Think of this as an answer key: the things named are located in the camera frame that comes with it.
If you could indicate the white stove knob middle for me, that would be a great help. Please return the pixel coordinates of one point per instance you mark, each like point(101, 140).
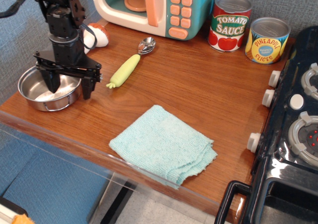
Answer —
point(268, 97)

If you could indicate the clear acrylic table guard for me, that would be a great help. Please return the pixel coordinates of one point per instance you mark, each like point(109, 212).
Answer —
point(59, 180)

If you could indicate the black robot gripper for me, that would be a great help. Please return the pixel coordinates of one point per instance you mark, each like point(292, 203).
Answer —
point(68, 58)

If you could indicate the stainless steel pot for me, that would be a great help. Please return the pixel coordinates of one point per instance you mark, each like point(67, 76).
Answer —
point(33, 88)

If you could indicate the white stove knob bottom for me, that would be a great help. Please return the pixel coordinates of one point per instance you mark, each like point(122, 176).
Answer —
point(253, 141)

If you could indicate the toy mushroom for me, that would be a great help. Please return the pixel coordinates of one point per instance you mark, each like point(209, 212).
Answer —
point(100, 38)

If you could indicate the black toy stove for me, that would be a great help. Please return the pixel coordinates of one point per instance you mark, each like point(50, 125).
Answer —
point(284, 185)

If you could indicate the light blue napkin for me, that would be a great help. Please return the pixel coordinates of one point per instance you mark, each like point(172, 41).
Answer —
point(164, 147)

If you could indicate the white stove knob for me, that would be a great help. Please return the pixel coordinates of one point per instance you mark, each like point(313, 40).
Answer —
point(268, 97)
point(274, 78)
point(253, 141)

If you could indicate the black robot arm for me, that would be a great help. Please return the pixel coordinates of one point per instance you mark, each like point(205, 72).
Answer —
point(65, 20)

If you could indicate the white stove knob top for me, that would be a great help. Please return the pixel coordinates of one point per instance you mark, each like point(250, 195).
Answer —
point(274, 78)

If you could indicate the pineapple slices can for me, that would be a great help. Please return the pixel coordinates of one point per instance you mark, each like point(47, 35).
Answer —
point(267, 39)

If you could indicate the toy microwave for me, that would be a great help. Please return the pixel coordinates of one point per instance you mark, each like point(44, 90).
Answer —
point(175, 19)

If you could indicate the orange object bottom left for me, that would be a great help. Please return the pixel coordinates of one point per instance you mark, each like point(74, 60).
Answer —
point(11, 213)

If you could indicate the tomato sauce can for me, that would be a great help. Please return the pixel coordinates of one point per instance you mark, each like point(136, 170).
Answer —
point(228, 24)

